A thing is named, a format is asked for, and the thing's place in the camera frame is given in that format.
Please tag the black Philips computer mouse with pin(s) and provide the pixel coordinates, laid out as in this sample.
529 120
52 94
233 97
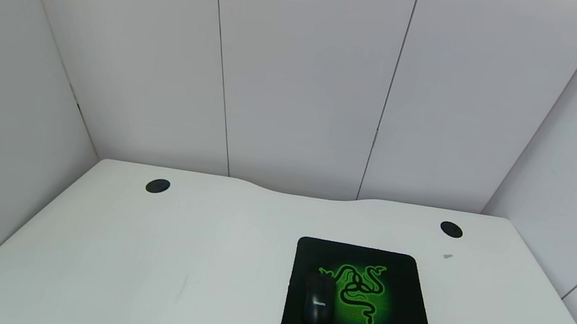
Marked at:
318 308

